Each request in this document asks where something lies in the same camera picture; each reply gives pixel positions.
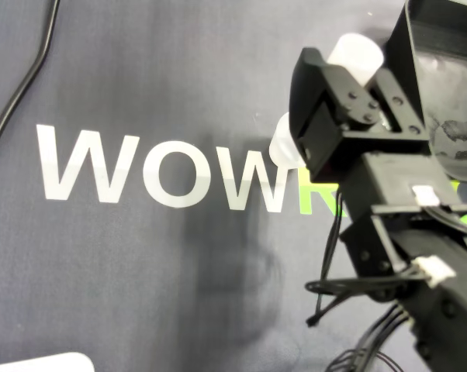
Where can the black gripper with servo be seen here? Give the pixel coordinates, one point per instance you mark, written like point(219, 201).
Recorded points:
point(320, 143)

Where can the white plastic tube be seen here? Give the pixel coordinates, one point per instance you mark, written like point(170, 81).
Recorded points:
point(353, 54)

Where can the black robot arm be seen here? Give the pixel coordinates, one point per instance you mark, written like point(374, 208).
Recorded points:
point(392, 174)

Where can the black plastic bin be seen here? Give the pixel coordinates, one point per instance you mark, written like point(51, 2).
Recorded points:
point(450, 77)

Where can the dark grey printed mat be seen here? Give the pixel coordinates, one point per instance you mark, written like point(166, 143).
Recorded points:
point(140, 271)

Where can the white desk lamp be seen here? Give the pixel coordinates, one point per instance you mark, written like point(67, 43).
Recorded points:
point(43, 364)

